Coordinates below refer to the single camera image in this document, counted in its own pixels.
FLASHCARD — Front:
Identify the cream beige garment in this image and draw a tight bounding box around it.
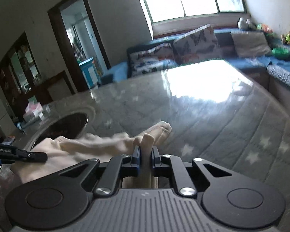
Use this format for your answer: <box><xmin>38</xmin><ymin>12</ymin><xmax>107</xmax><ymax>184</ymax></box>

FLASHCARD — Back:
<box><xmin>11</xmin><ymin>121</ymin><xmax>172</xmax><ymax>189</ymax></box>

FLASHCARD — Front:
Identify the green bowl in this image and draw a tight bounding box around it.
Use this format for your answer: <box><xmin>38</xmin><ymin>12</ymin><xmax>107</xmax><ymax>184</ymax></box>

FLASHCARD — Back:
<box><xmin>272</xmin><ymin>47</ymin><xmax>290</xmax><ymax>60</ymax></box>

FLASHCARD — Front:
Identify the black round induction cooktop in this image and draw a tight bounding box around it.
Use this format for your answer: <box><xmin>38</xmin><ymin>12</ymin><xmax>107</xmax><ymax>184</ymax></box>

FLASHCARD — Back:
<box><xmin>30</xmin><ymin>113</ymin><xmax>88</xmax><ymax>150</ymax></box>

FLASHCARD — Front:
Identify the dark wooden cabinet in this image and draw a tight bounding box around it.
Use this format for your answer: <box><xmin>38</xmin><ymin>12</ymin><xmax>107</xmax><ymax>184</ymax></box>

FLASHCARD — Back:
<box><xmin>0</xmin><ymin>33</ymin><xmax>75</xmax><ymax>122</ymax></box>

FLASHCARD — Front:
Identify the grey plain cushion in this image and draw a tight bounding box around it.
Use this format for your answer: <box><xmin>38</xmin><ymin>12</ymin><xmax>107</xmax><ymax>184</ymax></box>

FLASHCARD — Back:
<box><xmin>230</xmin><ymin>31</ymin><xmax>272</xmax><ymax>58</ymax></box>

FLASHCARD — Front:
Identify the grey quilted star tablecloth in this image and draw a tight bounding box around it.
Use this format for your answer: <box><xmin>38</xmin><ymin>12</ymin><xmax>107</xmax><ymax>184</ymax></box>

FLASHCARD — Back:
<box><xmin>0</xmin><ymin>60</ymin><xmax>290</xmax><ymax>231</ymax></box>

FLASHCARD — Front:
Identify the panda plush toy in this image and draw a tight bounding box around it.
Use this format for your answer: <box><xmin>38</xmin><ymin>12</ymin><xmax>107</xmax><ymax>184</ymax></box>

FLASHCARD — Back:
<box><xmin>237</xmin><ymin>17</ymin><xmax>257</xmax><ymax>31</ymax></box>

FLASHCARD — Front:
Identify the right butterfly cushion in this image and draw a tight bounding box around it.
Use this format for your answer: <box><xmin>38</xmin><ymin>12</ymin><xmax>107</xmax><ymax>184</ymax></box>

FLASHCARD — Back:
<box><xmin>172</xmin><ymin>24</ymin><xmax>222</xmax><ymax>65</ymax></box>

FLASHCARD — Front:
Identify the teal comb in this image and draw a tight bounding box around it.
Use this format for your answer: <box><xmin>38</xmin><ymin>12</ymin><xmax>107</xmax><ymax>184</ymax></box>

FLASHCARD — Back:
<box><xmin>17</xmin><ymin>123</ymin><xmax>25</xmax><ymax>132</ymax></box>

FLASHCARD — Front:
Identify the butterfly cushion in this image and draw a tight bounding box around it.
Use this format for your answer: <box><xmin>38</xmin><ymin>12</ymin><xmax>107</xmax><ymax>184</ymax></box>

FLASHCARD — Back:
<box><xmin>172</xmin><ymin>24</ymin><xmax>222</xmax><ymax>65</ymax></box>
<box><xmin>129</xmin><ymin>43</ymin><xmax>179</xmax><ymax>77</ymax></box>

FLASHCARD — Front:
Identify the blue sofa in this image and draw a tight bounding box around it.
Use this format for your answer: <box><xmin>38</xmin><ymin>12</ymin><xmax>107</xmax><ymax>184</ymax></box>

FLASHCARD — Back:
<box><xmin>98</xmin><ymin>26</ymin><xmax>290</xmax><ymax>89</ymax></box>

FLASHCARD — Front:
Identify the left butterfly cushion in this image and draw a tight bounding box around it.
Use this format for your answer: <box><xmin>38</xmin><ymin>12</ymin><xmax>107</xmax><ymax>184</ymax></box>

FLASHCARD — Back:
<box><xmin>129</xmin><ymin>43</ymin><xmax>179</xmax><ymax>77</ymax></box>

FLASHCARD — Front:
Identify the blue white small cabinet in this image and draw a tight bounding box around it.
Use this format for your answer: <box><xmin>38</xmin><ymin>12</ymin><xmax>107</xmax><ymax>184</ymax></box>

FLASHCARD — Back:
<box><xmin>79</xmin><ymin>57</ymin><xmax>99</xmax><ymax>89</ymax></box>

